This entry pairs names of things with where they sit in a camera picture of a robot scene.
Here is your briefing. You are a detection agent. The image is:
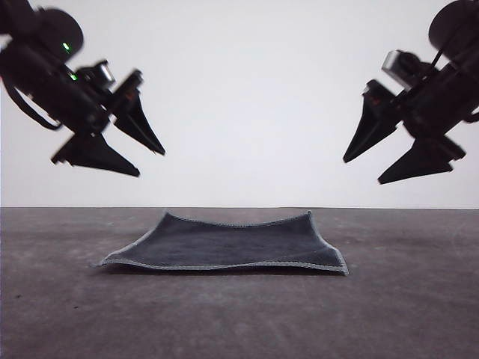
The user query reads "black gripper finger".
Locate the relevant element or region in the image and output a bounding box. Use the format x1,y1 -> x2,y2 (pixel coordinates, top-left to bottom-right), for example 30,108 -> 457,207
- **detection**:
343,95 -> 397,162
61,133 -> 141,178
112,91 -> 166,156
377,138 -> 452,185

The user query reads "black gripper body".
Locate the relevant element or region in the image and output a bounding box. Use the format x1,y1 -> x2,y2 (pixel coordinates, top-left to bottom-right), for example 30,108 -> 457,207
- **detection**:
51,69 -> 144,165
363,79 -> 466,164

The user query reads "purple towel with grey hem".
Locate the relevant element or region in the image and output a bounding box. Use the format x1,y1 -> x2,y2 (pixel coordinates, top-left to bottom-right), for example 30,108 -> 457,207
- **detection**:
88,209 -> 350,277

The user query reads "grey table cloth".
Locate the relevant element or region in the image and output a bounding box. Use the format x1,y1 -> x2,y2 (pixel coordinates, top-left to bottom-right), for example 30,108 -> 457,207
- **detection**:
0,206 -> 479,359

